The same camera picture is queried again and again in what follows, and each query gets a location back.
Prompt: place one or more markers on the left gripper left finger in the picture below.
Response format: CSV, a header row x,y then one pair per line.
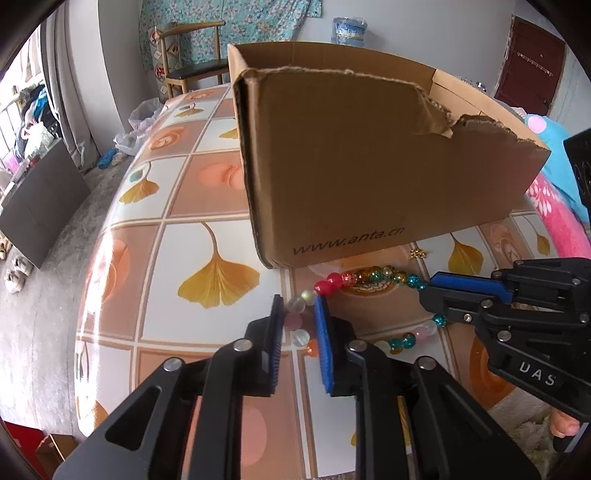
x,y
266,335

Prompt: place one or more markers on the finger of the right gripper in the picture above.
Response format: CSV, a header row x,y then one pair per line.
x,y
473,284
449,306

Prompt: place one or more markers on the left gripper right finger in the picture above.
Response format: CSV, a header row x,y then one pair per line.
x,y
334,335

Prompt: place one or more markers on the brown cardboard box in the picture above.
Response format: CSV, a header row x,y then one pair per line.
x,y
349,150

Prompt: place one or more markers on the right hand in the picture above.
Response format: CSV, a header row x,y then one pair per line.
x,y
562,425

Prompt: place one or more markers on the small gold earring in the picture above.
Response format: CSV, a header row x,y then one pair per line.
x,y
418,253

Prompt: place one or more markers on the pink floral blanket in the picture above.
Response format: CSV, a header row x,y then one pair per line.
x,y
567,233

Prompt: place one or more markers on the light blue pillow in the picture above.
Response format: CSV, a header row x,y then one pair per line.
x,y
558,169

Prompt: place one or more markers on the dark red door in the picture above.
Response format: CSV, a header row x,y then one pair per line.
x,y
532,67

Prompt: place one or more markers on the white plastic bag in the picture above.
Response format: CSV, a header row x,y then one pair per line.
x,y
141,120

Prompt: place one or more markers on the dark grey board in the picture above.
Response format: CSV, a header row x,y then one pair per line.
x,y
36,210

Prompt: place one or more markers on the wooden chair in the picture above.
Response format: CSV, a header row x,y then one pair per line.
x,y
177,71

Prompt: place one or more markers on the blue water bottle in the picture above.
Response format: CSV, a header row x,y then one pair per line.
x,y
349,31

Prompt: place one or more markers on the floral teal hanging cloth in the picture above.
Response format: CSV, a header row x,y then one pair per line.
x,y
246,21

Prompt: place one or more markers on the grey curtain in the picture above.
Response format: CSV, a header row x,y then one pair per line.
x,y
63,96

